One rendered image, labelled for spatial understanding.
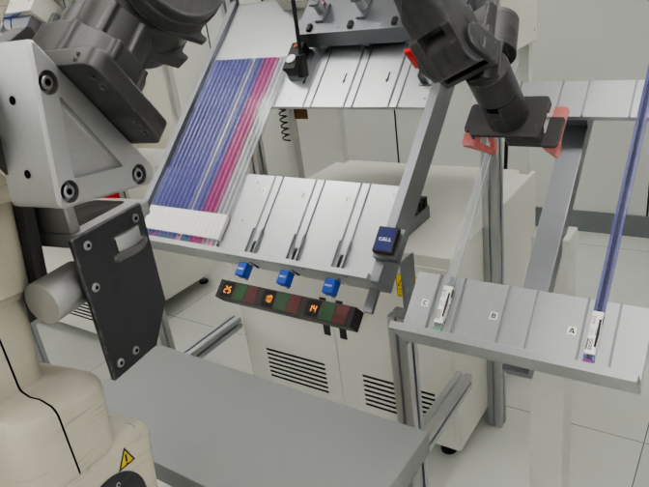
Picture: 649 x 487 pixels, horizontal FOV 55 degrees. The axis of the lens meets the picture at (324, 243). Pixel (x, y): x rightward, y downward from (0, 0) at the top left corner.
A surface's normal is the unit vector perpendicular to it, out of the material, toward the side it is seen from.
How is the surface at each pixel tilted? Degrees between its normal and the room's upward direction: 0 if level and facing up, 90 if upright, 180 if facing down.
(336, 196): 43
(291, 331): 90
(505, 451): 0
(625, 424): 0
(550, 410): 90
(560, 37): 90
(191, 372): 0
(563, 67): 90
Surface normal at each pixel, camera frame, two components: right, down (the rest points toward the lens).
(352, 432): -0.13, -0.91
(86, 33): 0.22, -0.36
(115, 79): 0.91, 0.06
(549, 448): -0.54, 0.40
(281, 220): -0.47, -0.40
